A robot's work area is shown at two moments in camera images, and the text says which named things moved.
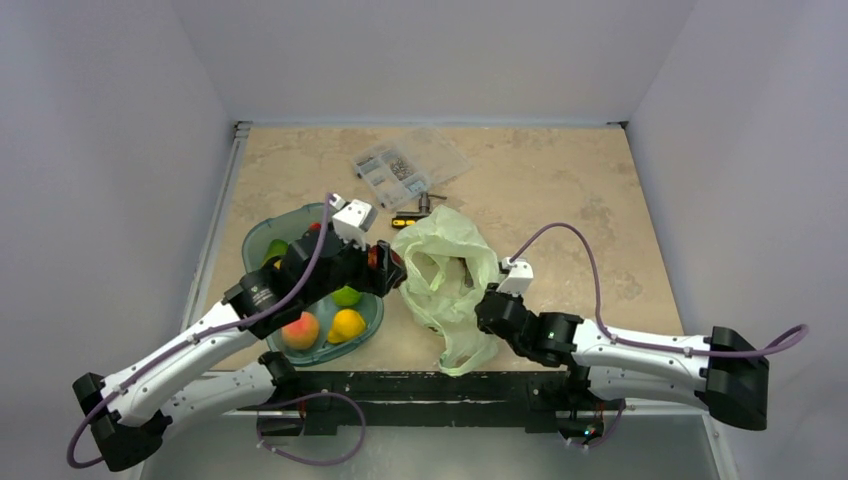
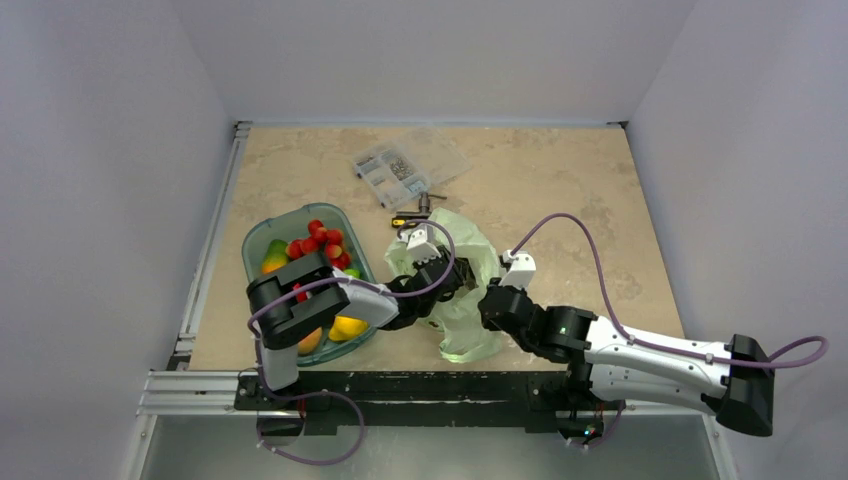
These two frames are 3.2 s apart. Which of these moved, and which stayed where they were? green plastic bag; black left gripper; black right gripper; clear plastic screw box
Moved: black left gripper
Stayed: clear plastic screw box; black right gripper; green plastic bag
